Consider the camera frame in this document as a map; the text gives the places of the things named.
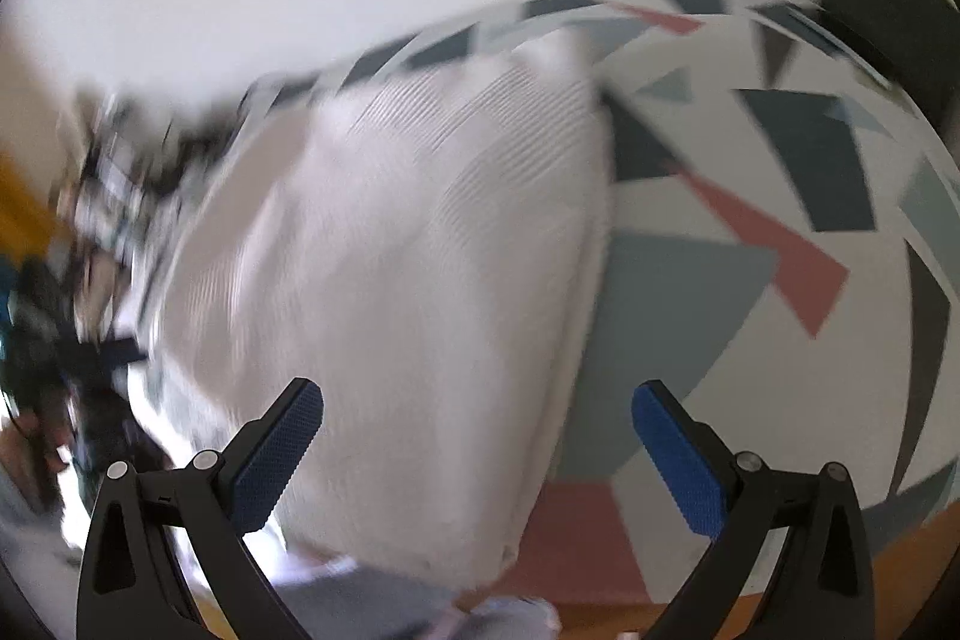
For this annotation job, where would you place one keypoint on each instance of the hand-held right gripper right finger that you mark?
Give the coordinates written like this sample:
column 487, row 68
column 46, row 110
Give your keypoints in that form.
column 675, row 452

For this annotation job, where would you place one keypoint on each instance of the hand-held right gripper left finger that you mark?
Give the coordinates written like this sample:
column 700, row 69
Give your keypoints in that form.
column 277, row 452

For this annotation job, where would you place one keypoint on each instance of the white textured sweater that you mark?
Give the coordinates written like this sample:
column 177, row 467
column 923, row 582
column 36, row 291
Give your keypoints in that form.
column 420, row 280

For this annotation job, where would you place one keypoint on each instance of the geometric patterned table mat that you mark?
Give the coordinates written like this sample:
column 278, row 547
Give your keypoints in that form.
column 712, row 385

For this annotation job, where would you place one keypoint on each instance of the light blue fluffy robe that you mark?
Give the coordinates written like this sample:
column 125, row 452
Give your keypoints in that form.
column 390, row 602

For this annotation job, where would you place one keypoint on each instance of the yellow object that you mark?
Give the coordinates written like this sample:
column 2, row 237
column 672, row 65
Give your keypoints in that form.
column 26, row 212

